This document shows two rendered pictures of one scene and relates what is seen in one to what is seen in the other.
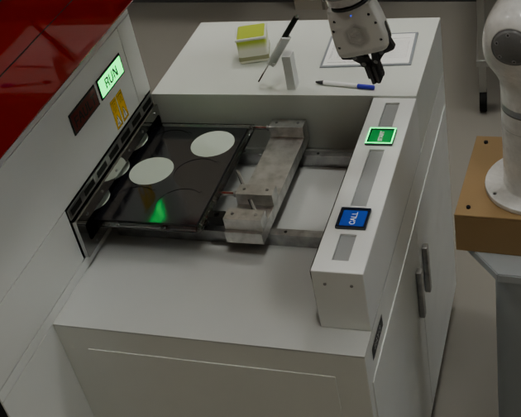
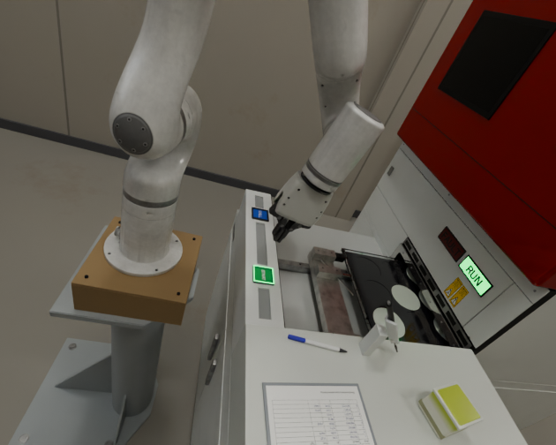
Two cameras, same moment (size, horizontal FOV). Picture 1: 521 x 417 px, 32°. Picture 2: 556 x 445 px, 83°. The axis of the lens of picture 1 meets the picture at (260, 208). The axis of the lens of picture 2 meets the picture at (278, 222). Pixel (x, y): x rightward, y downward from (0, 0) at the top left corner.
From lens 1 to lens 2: 2.09 m
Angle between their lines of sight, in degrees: 97
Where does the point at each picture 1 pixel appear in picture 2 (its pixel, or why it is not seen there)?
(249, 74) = (417, 376)
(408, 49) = (274, 421)
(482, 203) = (184, 240)
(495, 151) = (171, 282)
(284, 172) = (324, 297)
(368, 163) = (264, 255)
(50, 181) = (418, 219)
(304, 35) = not seen: outside the picture
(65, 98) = (455, 221)
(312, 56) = (378, 411)
